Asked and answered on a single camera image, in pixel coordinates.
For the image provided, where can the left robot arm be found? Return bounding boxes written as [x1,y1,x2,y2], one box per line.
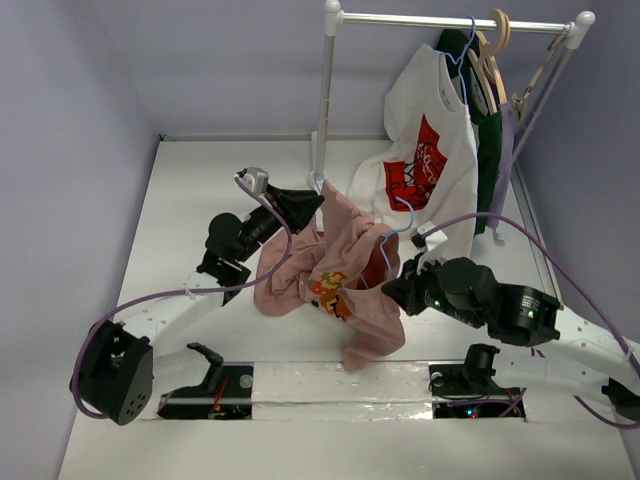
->
[69,168,325,426]

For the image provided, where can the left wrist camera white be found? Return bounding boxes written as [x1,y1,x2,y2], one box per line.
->
[236,167,269,196]

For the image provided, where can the light blue wire hanger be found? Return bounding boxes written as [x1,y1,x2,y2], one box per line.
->
[309,171,415,277]

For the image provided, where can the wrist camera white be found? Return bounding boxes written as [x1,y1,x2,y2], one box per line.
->
[410,222,448,273]
[236,167,269,196]

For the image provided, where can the white Coca-Cola t shirt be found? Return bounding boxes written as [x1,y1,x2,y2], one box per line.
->
[347,45,478,237]

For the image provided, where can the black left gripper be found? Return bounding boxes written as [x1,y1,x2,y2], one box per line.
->
[234,185,322,263]

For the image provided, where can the wooden clip hanger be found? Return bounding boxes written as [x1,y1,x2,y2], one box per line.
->
[511,35,565,121]

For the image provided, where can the lilac t shirt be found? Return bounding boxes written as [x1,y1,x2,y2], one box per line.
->
[487,42,519,246]

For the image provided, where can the white clothes rack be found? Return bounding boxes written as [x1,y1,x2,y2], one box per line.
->
[308,1,596,188]

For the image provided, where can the dark green t shirt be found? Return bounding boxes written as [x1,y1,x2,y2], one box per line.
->
[436,29,501,214]

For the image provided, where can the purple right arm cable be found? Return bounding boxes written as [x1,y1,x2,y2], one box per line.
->
[429,212,640,429]

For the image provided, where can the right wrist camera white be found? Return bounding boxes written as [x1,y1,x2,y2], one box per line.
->
[410,222,448,273]

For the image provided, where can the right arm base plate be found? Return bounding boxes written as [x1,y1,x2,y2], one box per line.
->
[428,343,526,420]

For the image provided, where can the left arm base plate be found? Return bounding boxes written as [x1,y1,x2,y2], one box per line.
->
[157,342,254,421]

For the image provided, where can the pink t shirt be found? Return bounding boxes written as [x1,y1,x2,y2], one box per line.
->
[254,182,405,371]

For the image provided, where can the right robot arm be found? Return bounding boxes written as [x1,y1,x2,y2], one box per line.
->
[382,258,639,426]

